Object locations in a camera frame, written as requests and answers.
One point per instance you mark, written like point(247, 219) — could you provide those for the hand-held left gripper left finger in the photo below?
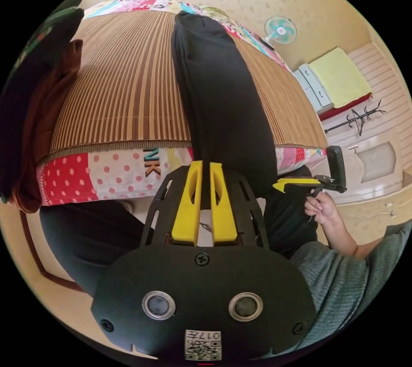
point(186, 212)

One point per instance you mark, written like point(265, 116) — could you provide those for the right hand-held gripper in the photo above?
point(323, 184)

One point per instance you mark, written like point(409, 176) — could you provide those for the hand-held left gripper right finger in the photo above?
point(223, 219)

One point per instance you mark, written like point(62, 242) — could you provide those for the black pants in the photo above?
point(222, 99)

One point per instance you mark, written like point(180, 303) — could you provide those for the person's right forearm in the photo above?
point(346, 241)

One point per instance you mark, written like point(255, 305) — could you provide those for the person's right hand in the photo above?
point(323, 211)

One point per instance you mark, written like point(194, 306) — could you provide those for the white door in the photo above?
point(373, 164)

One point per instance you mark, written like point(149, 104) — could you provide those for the black coat rack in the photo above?
point(357, 118)

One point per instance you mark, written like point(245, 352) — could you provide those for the white cupboard with yellow towel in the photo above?
point(334, 80)

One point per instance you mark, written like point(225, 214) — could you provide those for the person's body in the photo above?
point(347, 286)

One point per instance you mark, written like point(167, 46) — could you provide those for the bed with woven mat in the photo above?
point(125, 83)

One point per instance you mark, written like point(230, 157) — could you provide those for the pile of clothes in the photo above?
point(35, 99)

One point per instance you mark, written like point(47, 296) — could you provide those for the wall fan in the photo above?
point(280, 31)

